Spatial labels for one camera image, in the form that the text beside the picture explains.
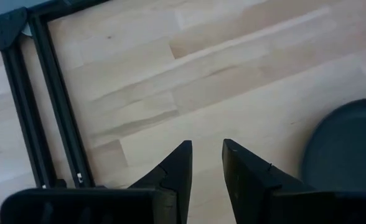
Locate dark round plate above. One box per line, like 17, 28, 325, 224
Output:
300, 97, 366, 193

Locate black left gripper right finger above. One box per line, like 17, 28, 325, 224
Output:
221, 138, 316, 224

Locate black corner bracket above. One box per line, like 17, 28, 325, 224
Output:
0, 6, 29, 52

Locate black aluminium frame rail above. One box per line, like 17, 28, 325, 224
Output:
27, 0, 111, 20
0, 43, 59, 189
29, 15, 96, 189

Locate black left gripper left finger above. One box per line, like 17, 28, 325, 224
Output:
128, 139, 194, 224

